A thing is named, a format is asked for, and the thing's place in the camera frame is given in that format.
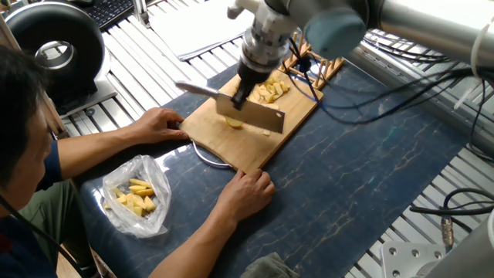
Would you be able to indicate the wooden knife rack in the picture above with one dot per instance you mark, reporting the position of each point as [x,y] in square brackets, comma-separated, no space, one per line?
[320,68]

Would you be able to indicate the olive trousers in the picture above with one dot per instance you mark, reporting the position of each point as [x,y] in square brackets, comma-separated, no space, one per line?
[50,232]

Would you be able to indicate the dark blue marble mat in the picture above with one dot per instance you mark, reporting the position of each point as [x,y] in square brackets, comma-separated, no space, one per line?
[355,177]

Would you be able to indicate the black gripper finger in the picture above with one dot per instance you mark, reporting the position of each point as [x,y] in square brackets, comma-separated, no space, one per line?
[255,85]
[241,94]

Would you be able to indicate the steel cleaver knife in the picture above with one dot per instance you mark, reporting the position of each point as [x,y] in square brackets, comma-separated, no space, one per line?
[258,116]

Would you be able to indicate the person's left hand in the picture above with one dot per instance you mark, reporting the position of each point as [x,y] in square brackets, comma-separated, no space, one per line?
[160,125]

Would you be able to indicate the black keyboard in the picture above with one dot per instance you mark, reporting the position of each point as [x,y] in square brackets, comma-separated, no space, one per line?
[108,11]

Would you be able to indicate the wooden pole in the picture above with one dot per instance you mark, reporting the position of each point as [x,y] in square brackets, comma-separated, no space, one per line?
[31,81]

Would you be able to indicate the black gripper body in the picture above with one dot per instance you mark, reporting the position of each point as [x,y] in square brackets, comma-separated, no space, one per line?
[262,54]

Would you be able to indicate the person's right hand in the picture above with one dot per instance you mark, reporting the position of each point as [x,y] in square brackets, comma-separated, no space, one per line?
[247,191]

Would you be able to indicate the white sheet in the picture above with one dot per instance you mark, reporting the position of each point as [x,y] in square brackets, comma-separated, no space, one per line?
[193,27]

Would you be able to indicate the person's right forearm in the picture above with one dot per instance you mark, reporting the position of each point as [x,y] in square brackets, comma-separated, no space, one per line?
[185,251]

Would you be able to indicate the grey-green cloth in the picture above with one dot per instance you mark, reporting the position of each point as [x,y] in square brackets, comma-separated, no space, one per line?
[266,266]

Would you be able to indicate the metal mounting plate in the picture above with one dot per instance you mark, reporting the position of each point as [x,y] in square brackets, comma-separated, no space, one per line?
[413,262]

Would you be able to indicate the person's left forearm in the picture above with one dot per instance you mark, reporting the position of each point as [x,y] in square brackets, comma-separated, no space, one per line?
[93,150]

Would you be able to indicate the bamboo cutting board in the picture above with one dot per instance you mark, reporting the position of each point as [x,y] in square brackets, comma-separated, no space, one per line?
[289,135]

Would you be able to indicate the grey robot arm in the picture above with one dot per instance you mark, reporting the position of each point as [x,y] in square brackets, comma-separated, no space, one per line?
[432,23]

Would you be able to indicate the plastic bag of potato sticks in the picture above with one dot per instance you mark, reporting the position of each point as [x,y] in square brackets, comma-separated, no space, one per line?
[137,197]

